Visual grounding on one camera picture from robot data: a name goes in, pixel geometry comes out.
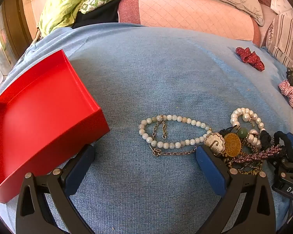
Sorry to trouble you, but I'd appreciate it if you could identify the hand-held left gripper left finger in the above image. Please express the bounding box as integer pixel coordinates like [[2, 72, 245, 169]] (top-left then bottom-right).
[[16, 144, 96, 234]]

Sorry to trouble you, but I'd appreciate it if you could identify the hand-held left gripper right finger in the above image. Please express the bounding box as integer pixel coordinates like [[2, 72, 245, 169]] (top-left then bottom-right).
[[195, 145, 276, 234]]

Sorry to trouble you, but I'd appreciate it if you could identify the black hair tie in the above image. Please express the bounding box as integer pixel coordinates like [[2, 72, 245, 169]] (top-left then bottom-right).
[[274, 131, 293, 162], [260, 130, 275, 150]]

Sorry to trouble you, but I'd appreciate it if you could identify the silver pendant chain necklace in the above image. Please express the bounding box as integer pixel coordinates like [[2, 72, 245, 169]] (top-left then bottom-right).
[[149, 132, 228, 157]]

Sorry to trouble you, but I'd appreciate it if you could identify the pink rhinestone bracelet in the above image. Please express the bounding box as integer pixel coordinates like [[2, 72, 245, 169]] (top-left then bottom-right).
[[230, 144, 282, 164]]

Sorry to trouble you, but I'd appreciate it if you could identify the gold pendant with jade bead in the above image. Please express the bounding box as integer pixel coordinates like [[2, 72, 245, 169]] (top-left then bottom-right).
[[219, 125, 248, 158]]

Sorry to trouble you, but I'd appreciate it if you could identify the dark bead bracelet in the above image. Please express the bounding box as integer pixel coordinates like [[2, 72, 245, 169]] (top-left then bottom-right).
[[223, 151, 264, 176]]

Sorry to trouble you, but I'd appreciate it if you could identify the large pearl bracelet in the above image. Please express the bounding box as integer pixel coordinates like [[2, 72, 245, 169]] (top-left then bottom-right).
[[230, 108, 266, 152]]

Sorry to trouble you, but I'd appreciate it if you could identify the red cardboard box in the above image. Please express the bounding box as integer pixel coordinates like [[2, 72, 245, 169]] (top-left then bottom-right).
[[0, 49, 111, 203]]

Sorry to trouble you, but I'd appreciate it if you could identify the red plaid scrunchie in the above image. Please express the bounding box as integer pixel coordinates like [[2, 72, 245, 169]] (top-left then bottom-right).
[[278, 80, 293, 111]]

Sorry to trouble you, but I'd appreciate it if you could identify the red polka dot scrunchie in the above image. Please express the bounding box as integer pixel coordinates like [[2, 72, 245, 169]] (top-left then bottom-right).
[[235, 47, 265, 72]]

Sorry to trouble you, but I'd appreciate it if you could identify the blue blanket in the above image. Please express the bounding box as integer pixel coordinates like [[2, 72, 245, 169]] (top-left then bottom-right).
[[0, 23, 293, 234]]

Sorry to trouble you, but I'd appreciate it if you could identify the striped pillow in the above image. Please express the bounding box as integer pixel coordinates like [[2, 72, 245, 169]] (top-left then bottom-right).
[[266, 13, 293, 69]]

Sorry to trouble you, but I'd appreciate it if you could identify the wooden door with glass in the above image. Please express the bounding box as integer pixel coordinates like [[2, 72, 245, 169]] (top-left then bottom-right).
[[0, 5, 37, 95]]

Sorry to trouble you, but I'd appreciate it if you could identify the dark cloth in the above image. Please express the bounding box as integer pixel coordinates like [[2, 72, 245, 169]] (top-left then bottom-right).
[[72, 0, 120, 29]]

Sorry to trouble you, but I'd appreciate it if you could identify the pink bolster cushion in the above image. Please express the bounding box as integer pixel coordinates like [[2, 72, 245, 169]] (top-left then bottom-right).
[[118, 0, 261, 47]]

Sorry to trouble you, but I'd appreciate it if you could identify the green patterned quilt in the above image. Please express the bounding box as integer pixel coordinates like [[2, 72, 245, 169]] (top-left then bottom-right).
[[38, 0, 183, 36]]

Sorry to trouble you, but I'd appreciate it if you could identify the small pearl bead necklace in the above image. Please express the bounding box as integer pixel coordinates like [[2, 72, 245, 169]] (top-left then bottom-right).
[[138, 121, 214, 150]]

